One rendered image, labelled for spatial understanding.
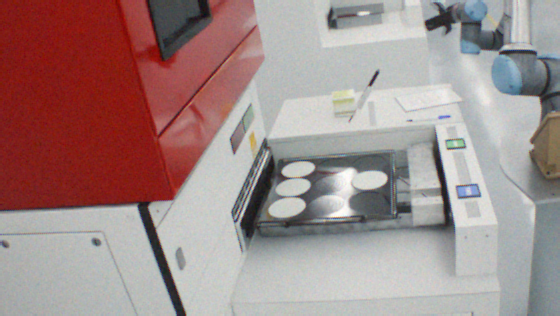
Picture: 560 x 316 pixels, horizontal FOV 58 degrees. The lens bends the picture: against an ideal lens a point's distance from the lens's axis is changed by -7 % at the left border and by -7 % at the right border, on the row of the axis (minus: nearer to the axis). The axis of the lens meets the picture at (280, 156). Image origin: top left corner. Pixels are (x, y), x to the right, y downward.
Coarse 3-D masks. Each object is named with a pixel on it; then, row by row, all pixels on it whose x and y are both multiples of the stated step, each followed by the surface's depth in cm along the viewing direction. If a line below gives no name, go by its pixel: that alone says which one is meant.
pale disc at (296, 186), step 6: (288, 180) 159; (294, 180) 159; (300, 180) 158; (306, 180) 157; (282, 186) 157; (288, 186) 156; (294, 186) 155; (300, 186) 155; (306, 186) 154; (276, 192) 154; (282, 192) 154; (288, 192) 153; (294, 192) 152; (300, 192) 152
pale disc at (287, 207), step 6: (288, 198) 150; (294, 198) 149; (276, 204) 148; (282, 204) 147; (288, 204) 147; (294, 204) 146; (300, 204) 146; (270, 210) 146; (276, 210) 145; (282, 210) 145; (288, 210) 144; (294, 210) 144; (300, 210) 143; (276, 216) 143; (282, 216) 142; (288, 216) 142
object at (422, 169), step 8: (408, 160) 161; (416, 160) 160; (424, 160) 159; (432, 160) 158; (416, 168) 156; (424, 168) 155; (432, 168) 154; (416, 176) 152; (424, 176) 151; (432, 176) 150; (416, 216) 134; (424, 216) 133; (432, 216) 133; (440, 216) 133; (416, 224) 135; (424, 224) 134
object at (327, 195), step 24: (336, 168) 161; (360, 168) 158; (384, 168) 155; (312, 192) 150; (336, 192) 148; (360, 192) 146; (384, 192) 143; (264, 216) 143; (312, 216) 139; (336, 216) 137
